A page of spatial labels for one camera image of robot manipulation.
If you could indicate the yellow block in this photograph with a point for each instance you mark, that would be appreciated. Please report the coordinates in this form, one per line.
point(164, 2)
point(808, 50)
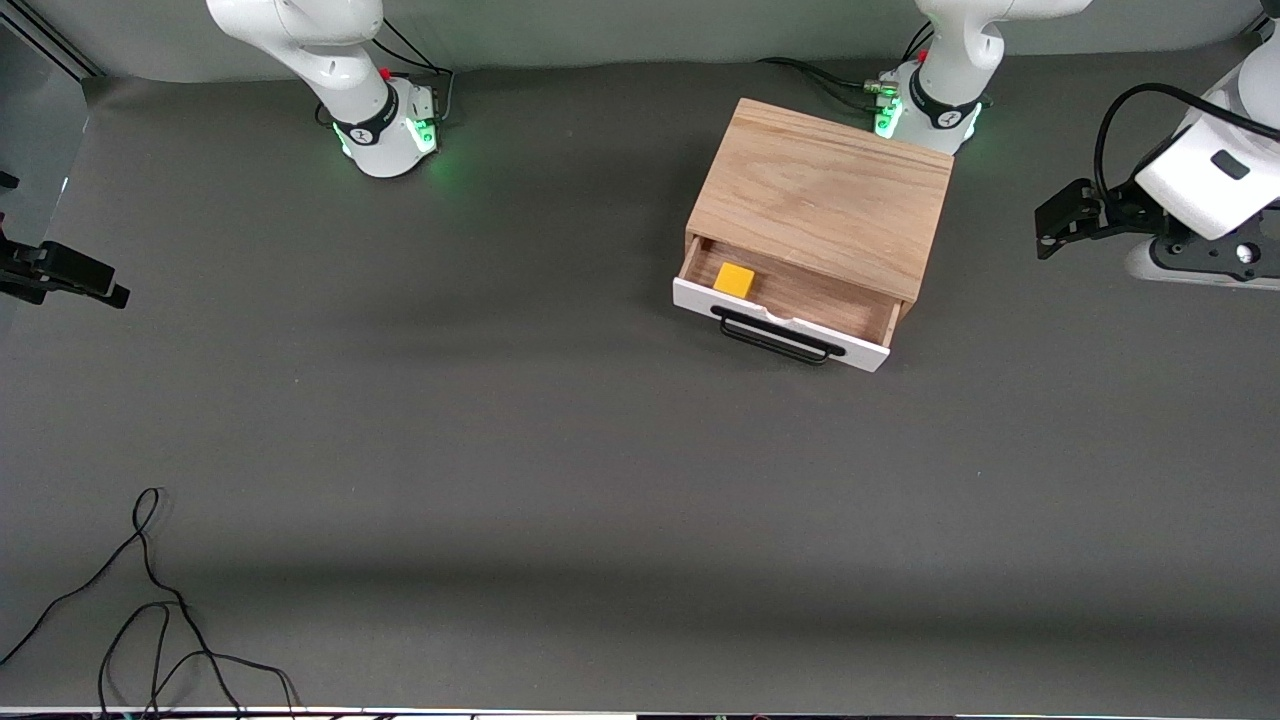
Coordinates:
point(734, 280)

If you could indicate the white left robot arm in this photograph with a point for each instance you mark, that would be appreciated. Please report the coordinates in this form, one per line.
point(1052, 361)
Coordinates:
point(940, 100)

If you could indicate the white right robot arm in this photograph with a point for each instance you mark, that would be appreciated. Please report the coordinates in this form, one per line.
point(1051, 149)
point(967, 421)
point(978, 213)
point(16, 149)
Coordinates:
point(330, 60)

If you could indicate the aluminium frame rail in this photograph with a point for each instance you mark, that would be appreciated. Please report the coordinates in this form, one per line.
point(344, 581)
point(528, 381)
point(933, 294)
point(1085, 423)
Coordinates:
point(1268, 32)
point(50, 48)

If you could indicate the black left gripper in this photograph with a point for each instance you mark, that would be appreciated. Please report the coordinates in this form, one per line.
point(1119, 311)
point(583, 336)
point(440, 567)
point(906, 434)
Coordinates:
point(1118, 214)

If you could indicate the wooden drawer cabinet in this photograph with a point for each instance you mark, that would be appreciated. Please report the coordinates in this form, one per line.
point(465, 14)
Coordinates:
point(820, 190)

